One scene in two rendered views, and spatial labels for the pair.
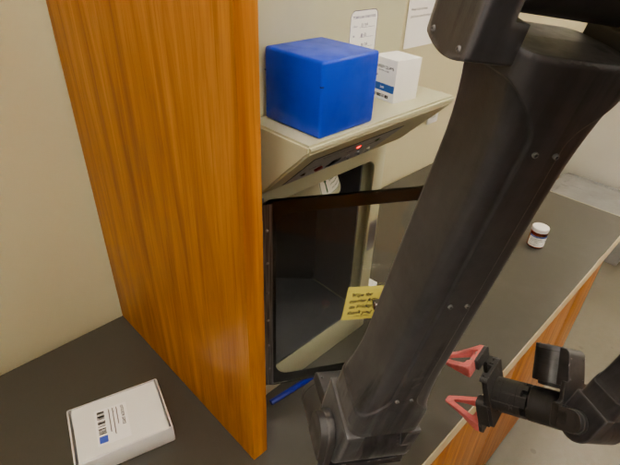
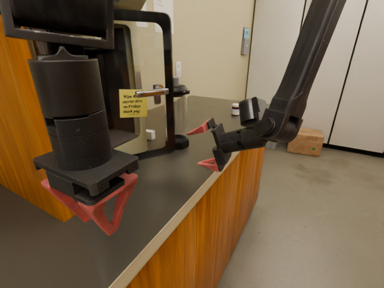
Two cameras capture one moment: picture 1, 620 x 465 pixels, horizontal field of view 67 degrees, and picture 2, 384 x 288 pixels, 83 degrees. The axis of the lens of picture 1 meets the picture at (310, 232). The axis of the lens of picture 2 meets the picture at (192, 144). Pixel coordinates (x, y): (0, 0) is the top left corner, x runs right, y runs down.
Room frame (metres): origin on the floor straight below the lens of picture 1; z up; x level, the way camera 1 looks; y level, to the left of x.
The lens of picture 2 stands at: (0.02, -0.11, 1.30)
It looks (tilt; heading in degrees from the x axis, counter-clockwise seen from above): 24 degrees down; 346
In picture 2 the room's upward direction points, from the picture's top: straight up
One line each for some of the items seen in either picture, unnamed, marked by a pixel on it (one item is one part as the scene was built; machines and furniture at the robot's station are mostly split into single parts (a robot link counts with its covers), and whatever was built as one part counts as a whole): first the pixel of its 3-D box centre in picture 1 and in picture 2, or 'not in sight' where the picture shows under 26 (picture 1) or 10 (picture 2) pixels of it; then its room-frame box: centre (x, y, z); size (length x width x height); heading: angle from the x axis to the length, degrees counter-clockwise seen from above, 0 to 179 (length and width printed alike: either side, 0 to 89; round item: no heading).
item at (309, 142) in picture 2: not in sight; (304, 140); (2.30, -2.30, 0.14); 0.41 x 0.33 x 0.29; 52
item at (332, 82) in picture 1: (320, 85); not in sight; (0.60, 0.00, 1.56); 0.10 x 0.10 x 0.09; 46
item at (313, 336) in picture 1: (349, 293); (120, 96); (0.63, -0.07, 1.19); 0.30 x 0.01 x 0.40; 106
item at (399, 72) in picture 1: (395, 77); not in sight; (0.71, -0.12, 1.54); 0.05 x 0.05 x 0.06; 39
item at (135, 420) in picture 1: (121, 425); not in sight; (0.51, 0.32, 0.96); 0.16 x 0.12 x 0.04; 120
